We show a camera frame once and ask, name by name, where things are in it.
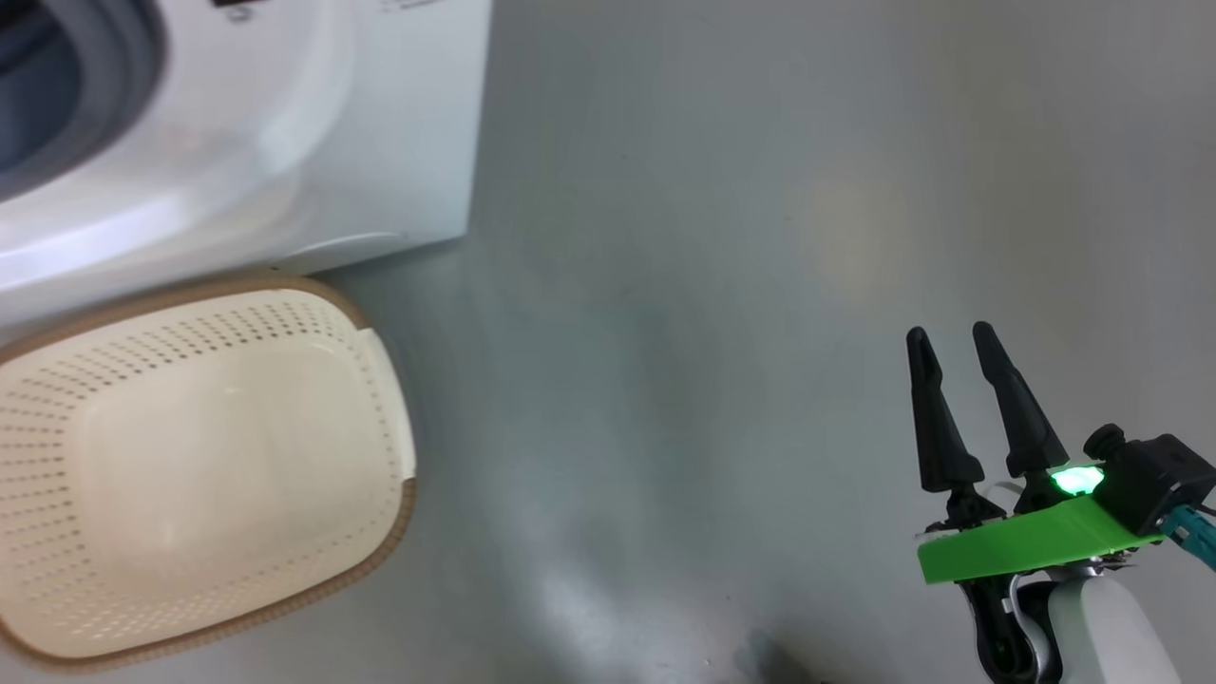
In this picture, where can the cream perforated laundry basket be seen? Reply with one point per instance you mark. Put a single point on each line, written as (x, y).
(190, 475)

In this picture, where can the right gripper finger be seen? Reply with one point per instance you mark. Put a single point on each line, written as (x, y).
(1021, 418)
(940, 427)

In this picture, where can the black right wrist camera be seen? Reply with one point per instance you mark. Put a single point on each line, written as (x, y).
(1154, 475)

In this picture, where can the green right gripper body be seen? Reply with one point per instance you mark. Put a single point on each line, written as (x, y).
(1026, 546)

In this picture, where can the white front-load washing machine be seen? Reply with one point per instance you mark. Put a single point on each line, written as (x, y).
(285, 142)

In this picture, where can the round white filter cover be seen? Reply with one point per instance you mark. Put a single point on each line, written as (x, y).
(342, 252)

